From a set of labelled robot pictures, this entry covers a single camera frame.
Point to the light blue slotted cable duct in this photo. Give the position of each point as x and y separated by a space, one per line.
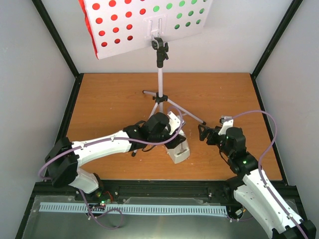
149 210

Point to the white perforated stand desk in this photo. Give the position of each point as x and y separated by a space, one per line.
121 26

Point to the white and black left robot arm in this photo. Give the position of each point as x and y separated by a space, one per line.
66 158

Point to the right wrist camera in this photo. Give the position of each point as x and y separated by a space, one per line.
226 123

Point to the white metronome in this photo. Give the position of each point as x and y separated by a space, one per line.
181 152

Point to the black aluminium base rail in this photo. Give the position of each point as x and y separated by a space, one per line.
214 192

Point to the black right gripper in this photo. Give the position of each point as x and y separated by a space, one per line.
213 132

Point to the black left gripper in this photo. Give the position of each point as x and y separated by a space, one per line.
174 143

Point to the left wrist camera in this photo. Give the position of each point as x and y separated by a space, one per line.
174 123

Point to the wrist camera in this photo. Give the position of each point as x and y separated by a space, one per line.
174 123
226 123

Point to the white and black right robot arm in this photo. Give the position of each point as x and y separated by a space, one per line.
251 187

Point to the white tripod music stand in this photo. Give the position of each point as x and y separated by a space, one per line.
159 97

